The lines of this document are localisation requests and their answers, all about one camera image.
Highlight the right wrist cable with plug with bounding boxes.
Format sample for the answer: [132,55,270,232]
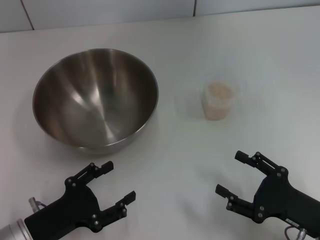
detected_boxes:
[283,219,316,240]

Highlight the wrist cable with plug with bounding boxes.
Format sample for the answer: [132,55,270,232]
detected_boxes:
[283,219,316,240]
[28,196,48,213]

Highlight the left wrist cable with plug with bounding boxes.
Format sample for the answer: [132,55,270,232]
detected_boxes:
[28,196,48,213]

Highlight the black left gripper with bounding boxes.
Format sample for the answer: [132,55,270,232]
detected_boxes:
[24,161,137,240]

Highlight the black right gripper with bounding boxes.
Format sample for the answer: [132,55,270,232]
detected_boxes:
[215,150,320,239]

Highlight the stainless steel mixing bowl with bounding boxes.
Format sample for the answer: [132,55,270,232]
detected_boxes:
[32,48,160,157]

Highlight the clear plastic measuring cup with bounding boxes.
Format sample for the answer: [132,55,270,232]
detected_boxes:
[201,81,237,121]

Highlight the white rice grains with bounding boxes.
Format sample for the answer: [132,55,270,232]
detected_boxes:
[208,82,235,120]

